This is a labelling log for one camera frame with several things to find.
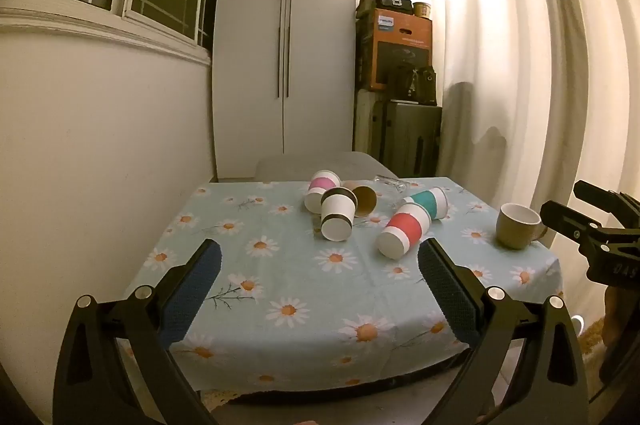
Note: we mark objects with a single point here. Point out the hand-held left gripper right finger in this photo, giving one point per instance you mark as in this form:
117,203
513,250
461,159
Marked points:
447,290

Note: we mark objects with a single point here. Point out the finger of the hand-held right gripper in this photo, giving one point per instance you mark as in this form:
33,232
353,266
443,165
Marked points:
567,217
602,197

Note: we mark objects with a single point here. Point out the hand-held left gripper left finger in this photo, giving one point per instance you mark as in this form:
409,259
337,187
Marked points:
192,290

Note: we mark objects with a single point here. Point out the red band paper cup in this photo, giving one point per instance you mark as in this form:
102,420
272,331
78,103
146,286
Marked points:
405,230

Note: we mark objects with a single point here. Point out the teal band paper cup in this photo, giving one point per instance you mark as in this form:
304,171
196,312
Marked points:
427,202

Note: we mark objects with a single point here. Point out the brown paper cup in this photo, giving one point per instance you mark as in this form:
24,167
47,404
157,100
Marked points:
366,201

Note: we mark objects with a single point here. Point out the black band paper cup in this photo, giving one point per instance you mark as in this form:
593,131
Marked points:
337,215

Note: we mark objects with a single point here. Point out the pink band paper cup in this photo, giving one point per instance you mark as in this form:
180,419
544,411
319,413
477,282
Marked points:
320,187

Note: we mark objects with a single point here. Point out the beige ceramic mug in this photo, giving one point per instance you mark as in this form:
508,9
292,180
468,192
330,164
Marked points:
515,227

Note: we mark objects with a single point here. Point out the tan woven rug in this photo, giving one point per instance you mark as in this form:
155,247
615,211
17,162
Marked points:
592,335

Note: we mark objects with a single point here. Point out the light blue daisy tablecloth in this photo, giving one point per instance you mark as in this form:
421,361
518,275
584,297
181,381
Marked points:
300,305

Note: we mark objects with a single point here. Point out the clear drinking glass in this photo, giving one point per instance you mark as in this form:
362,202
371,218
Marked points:
390,182

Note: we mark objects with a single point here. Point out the grey suitcase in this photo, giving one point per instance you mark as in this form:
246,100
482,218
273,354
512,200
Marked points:
412,137

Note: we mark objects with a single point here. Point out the white curtain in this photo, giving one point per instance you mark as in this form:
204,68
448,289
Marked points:
525,55

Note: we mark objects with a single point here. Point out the grey ribbed case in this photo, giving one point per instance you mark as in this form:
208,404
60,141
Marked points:
367,120

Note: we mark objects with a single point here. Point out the black bag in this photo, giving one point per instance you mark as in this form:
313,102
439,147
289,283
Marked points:
417,85

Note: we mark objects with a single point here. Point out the orange cardboard box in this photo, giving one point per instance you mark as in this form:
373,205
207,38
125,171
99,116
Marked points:
395,50

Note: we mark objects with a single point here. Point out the white wardrobe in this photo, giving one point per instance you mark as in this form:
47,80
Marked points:
260,55

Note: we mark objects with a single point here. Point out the small brown pot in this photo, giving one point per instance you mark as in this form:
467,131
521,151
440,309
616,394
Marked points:
421,9

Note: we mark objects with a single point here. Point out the dark camera bag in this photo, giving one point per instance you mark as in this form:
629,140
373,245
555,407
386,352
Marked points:
392,2

